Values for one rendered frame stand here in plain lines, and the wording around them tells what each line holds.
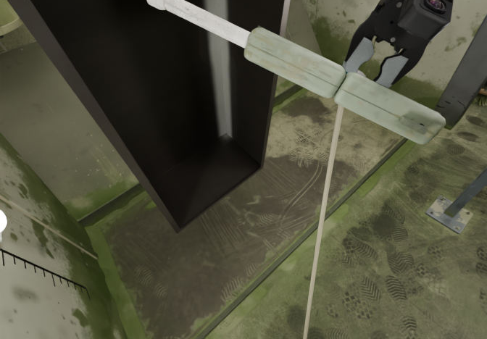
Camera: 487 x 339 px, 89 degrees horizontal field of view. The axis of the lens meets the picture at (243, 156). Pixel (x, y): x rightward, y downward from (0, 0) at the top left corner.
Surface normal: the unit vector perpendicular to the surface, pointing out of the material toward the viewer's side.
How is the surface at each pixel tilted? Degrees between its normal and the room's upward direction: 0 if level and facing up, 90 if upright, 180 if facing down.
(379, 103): 70
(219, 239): 0
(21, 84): 57
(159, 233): 0
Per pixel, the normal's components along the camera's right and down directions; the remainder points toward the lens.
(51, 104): 0.47, 0.07
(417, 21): -0.44, 0.79
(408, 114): -0.29, 0.47
